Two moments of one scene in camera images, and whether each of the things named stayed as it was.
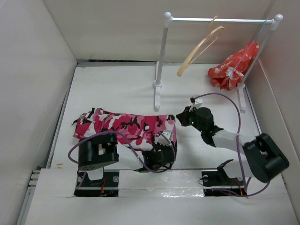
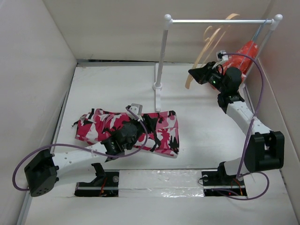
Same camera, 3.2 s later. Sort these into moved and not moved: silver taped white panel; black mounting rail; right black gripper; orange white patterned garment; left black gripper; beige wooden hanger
Moved: beige wooden hanger; right black gripper; left black gripper
Not moved: silver taped white panel; black mounting rail; orange white patterned garment
